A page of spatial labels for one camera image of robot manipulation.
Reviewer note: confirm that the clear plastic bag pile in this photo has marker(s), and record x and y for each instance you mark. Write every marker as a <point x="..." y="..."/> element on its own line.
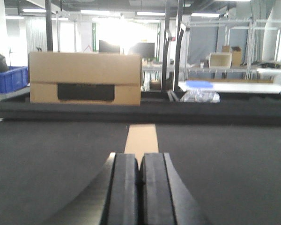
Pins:
<point x="200" y="96"/>

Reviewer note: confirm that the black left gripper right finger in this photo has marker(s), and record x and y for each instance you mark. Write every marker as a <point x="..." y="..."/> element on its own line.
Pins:
<point x="165" y="199"/>

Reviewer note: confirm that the dark raised table ledge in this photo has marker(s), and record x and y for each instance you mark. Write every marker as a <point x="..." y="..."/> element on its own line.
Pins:
<point x="258" y="111"/>

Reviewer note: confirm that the lower cardboard box black panel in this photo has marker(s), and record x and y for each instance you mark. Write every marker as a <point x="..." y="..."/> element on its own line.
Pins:
<point x="84" y="78"/>

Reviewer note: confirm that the light blue foam sheet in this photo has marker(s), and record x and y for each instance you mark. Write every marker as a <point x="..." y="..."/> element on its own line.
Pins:
<point x="199" y="84"/>

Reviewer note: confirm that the blue plastic crate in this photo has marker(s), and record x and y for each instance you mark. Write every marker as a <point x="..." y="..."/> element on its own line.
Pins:
<point x="14" y="79"/>

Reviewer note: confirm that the white work table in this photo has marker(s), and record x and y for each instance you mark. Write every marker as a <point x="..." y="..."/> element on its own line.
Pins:
<point x="240" y="87"/>

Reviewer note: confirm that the small brown cardboard package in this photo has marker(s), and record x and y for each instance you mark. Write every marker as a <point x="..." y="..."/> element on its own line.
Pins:
<point x="141" y="139"/>

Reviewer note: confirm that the white open storage box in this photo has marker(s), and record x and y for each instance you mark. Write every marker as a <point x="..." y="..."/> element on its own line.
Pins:
<point x="220" y="60"/>

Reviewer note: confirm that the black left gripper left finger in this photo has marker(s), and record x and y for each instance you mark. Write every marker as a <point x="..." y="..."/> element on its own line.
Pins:
<point x="111" y="198"/>

